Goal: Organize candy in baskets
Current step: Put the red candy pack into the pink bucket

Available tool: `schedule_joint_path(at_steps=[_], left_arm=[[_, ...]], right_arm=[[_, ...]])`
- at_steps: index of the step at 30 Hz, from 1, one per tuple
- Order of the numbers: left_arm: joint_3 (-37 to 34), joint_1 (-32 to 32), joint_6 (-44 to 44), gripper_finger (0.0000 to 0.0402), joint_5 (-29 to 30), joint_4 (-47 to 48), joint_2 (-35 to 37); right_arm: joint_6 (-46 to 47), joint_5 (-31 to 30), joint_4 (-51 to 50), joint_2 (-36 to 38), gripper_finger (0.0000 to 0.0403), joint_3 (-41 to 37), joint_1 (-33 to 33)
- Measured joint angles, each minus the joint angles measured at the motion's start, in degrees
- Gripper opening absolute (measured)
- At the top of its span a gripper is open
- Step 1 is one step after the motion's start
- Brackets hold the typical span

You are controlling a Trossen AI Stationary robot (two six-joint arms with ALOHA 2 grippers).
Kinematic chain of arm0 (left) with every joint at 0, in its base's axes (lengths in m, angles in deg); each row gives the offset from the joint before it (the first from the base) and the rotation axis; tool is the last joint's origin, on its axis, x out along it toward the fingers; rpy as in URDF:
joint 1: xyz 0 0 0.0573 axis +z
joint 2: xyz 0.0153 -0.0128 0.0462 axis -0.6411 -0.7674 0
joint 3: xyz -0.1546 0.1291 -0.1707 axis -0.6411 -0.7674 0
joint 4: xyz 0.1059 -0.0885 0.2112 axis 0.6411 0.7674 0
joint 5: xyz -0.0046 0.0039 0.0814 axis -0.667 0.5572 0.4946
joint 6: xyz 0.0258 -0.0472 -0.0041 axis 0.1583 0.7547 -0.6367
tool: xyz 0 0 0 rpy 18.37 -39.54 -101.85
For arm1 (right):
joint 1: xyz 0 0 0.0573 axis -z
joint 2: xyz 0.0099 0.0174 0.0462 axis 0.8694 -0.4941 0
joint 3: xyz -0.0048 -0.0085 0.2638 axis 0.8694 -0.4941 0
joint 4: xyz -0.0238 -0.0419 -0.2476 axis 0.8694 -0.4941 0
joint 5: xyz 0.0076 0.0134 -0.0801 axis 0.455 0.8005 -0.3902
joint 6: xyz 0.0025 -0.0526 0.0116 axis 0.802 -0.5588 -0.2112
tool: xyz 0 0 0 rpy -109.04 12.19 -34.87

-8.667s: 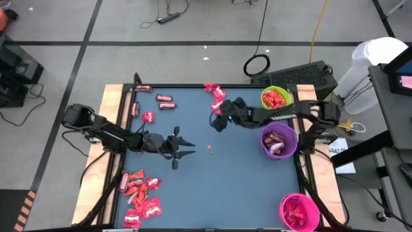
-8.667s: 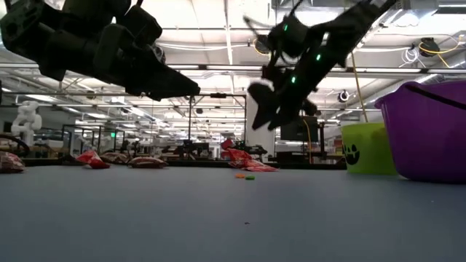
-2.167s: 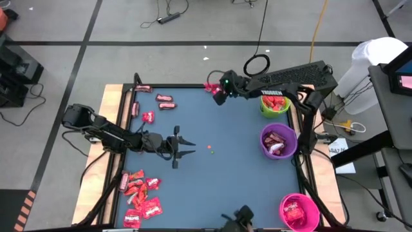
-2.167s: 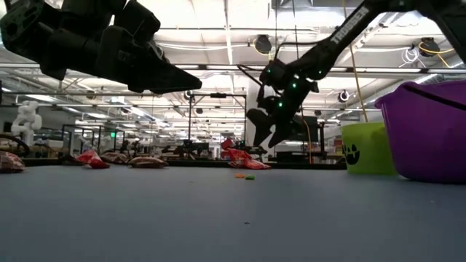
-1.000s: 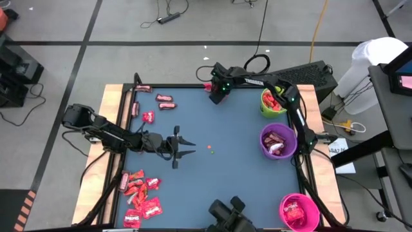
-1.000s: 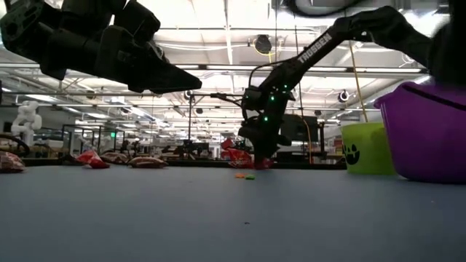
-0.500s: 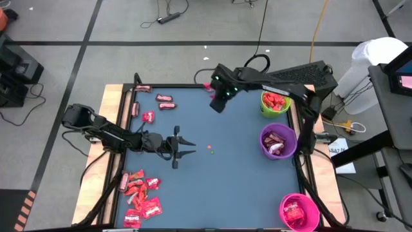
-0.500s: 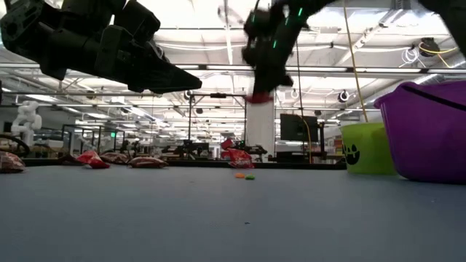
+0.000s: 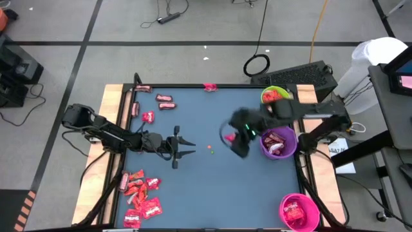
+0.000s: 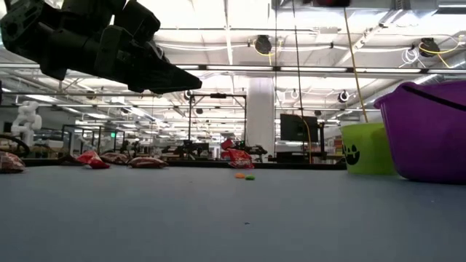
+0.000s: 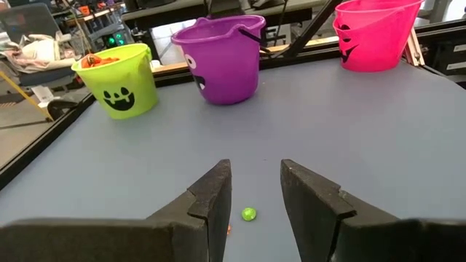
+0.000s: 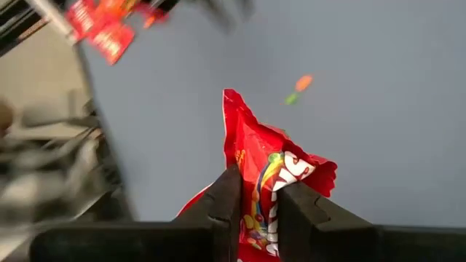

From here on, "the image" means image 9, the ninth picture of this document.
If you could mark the purple plastic basket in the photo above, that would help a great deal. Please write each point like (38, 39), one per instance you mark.
(289, 151)

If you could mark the white paper sheet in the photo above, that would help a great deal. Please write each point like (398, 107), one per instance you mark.
(347, 168)

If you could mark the orange object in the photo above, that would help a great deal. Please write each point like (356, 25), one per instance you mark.
(2, 19)

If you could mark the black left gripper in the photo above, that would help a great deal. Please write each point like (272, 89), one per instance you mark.
(172, 148)

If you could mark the black mat orange stripes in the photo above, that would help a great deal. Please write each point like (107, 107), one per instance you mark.
(9, 209)

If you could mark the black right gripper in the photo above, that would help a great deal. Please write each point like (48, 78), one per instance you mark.
(244, 124)

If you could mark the wooden table board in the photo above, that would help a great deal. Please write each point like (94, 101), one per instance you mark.
(111, 96)
(307, 91)

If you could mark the pink plastic basket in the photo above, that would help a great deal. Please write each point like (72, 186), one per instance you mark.
(310, 209)

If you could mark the green plastic basket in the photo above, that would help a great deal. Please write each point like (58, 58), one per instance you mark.
(280, 88)

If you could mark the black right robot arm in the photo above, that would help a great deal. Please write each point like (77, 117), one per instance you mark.
(305, 111)

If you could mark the black equipment cart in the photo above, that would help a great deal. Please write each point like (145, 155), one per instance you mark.
(16, 71)

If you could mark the black mesh computer tower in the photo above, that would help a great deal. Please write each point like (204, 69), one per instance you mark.
(299, 75)

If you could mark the red white KitKat wrapper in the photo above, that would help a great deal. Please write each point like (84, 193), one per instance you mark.
(276, 148)
(131, 199)

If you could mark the black monitor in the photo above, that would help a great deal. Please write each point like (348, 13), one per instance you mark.
(391, 85)

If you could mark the grey desk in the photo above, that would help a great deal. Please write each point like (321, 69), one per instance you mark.
(392, 116)
(397, 193)

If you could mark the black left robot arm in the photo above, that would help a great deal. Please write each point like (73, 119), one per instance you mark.
(106, 135)

